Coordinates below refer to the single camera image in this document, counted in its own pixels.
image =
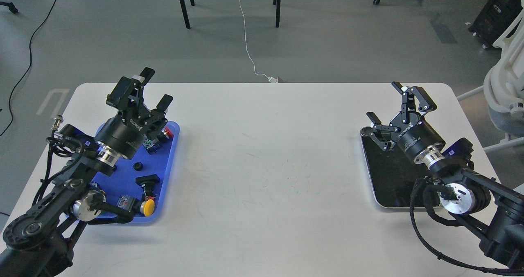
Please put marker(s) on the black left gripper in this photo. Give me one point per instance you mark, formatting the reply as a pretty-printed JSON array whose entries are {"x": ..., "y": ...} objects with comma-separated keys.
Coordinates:
[{"x": 125, "y": 132}]

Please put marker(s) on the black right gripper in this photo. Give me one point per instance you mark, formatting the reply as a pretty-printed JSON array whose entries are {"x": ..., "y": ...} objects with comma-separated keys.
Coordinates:
[{"x": 411, "y": 138}]

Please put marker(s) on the red push button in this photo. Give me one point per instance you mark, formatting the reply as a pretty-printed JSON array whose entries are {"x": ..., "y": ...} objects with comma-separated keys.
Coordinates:
[{"x": 165, "y": 135}]

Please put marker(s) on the grey switch contact block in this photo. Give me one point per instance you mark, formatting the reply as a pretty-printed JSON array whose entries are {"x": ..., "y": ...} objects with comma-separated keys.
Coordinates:
[{"x": 128, "y": 203}]

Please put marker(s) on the black equipment case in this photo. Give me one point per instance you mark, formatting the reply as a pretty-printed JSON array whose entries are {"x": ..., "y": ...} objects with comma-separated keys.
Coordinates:
[{"x": 494, "y": 18}]

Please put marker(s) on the silver metal tray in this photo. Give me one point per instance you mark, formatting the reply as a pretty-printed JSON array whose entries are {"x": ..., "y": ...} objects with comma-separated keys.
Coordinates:
[{"x": 392, "y": 174}]

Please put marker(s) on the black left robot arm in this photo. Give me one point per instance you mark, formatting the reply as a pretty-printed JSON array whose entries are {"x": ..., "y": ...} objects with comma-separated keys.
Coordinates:
[{"x": 40, "y": 242}]

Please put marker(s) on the blue plastic tray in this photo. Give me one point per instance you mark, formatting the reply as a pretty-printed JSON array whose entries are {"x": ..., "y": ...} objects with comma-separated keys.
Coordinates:
[{"x": 157, "y": 166}]

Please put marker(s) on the small black gear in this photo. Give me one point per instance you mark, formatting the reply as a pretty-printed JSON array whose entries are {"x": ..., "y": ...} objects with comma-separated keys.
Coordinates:
[{"x": 138, "y": 166}]

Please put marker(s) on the dark blue switch block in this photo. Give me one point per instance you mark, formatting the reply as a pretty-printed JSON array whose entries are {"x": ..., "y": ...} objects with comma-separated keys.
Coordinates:
[{"x": 151, "y": 146}]

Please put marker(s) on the black push button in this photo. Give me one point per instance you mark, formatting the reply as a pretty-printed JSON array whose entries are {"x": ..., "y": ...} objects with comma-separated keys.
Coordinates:
[{"x": 147, "y": 183}]

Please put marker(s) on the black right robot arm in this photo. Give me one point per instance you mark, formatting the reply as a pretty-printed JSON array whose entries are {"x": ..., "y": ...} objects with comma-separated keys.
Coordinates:
[{"x": 453, "y": 194}]

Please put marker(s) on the yellow push button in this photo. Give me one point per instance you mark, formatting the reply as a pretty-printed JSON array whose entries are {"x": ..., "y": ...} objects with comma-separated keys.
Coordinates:
[{"x": 147, "y": 206}]

